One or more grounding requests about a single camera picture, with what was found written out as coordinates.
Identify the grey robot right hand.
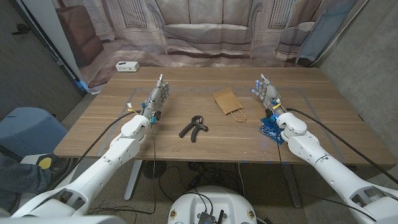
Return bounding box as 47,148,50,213
251,73,287,118

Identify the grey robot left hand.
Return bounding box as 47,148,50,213
140,73,171,123

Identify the black grip strengthener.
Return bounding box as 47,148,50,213
178,115,209,143

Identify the brown paper bag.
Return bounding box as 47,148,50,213
213,87,248,123

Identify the small white box device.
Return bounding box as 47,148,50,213
115,61,141,73

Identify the round black floor fan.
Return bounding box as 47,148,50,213
142,160,167,180

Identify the white table leg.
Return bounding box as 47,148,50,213
123,160,144,202

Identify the printed sofa room backdrop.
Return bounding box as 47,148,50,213
51,0,369,94

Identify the grey table leg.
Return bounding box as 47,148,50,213
281,164,303,208

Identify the white robot torso dome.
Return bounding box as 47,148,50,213
167,185,258,224

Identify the white board with yellow pads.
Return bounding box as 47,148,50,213
20,154,58,170

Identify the blue-grey plastic bin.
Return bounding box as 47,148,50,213
0,107,68,158

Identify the person in blue jeans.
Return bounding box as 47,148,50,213
0,152,52,212

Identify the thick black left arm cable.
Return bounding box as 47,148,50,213
46,110,141,192

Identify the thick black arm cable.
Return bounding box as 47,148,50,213
285,108,398,184
46,110,141,192

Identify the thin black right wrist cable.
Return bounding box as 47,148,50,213
275,139,377,222

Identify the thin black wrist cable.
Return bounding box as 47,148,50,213
86,123,157,216
275,139,377,222

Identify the thin black left wrist cable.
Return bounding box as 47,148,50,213
86,123,157,216

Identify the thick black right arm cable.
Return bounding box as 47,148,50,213
285,108,398,184

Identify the black door handle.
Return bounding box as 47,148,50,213
12,23,31,35

